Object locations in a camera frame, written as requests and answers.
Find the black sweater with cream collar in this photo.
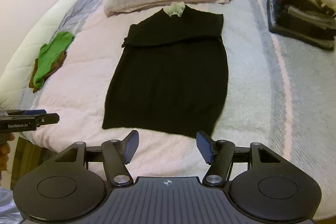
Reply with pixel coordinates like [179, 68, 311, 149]
[102, 6, 228, 138]

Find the person's left hand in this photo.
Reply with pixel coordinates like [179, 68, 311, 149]
[0, 133, 15, 171]

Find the white padded headboard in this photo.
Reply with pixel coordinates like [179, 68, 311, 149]
[1, 0, 77, 111]

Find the brown garment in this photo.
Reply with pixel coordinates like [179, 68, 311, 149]
[28, 51, 67, 93]

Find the green garment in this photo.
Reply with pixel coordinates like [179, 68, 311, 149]
[33, 31, 75, 88]

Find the stack of folded clothes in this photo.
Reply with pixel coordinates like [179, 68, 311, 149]
[266, 0, 335, 51]

